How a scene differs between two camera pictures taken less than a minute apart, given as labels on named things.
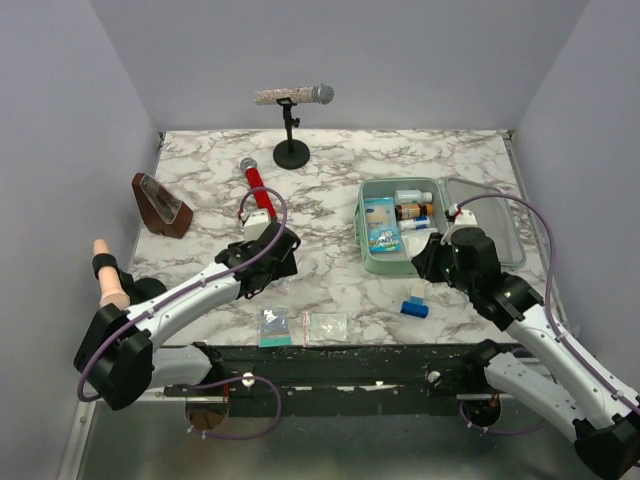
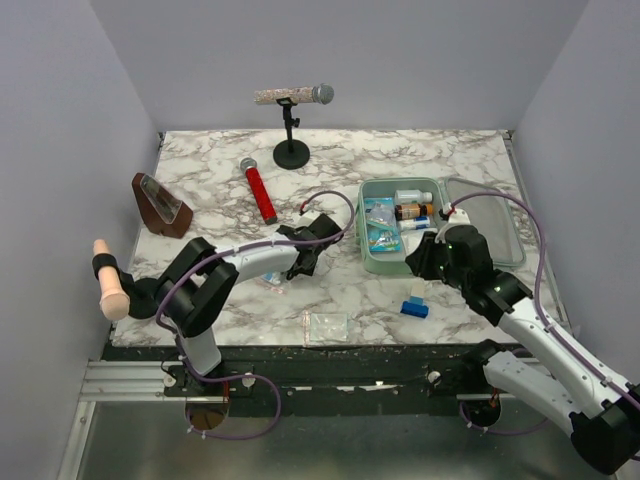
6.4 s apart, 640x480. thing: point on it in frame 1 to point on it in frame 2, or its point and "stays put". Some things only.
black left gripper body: [282, 270] to [310, 270]
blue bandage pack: [381, 221] stays put
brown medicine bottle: [410, 211] stays put
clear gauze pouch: [416, 240] stays put
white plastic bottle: [412, 196] stays put
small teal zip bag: [274, 330] to [380, 213]
